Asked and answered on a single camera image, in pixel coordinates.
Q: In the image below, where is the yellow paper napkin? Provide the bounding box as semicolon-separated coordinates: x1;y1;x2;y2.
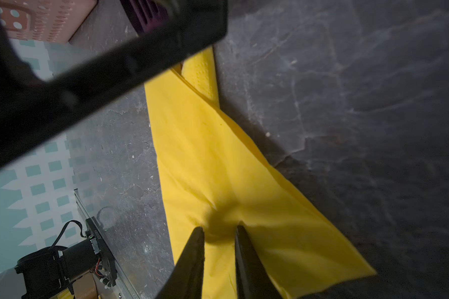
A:
145;48;375;299

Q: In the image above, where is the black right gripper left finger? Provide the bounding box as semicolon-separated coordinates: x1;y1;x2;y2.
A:
156;227;205;299

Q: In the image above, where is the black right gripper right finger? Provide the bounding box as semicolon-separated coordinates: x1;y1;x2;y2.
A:
234;225;282;299

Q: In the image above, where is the pink perforated plastic basket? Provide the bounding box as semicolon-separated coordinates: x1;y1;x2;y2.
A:
0;0;97;44

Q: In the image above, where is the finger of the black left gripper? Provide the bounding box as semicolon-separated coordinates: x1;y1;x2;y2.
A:
0;1;228;168

